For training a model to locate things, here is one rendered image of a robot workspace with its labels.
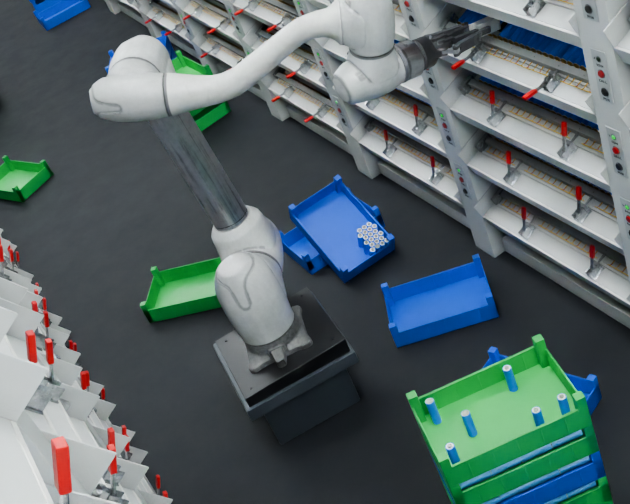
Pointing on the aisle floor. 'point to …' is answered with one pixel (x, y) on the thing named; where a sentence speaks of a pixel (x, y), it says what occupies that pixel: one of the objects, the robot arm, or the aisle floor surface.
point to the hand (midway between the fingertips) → (484, 26)
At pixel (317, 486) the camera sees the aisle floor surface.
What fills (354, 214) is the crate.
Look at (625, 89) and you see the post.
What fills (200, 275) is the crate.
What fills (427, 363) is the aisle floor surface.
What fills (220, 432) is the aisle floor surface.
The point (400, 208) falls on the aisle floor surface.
